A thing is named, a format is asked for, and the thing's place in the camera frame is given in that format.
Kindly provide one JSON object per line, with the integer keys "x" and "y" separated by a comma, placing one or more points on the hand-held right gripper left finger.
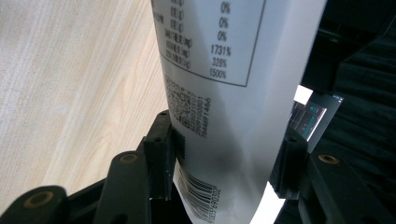
{"x": 160, "y": 155}

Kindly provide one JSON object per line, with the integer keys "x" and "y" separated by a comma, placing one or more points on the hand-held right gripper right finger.
{"x": 289, "y": 165}

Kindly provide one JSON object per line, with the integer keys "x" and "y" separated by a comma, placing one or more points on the monitor screen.
{"x": 314, "y": 119}

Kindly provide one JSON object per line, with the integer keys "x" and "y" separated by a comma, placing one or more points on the white labelled bottle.
{"x": 224, "y": 102}

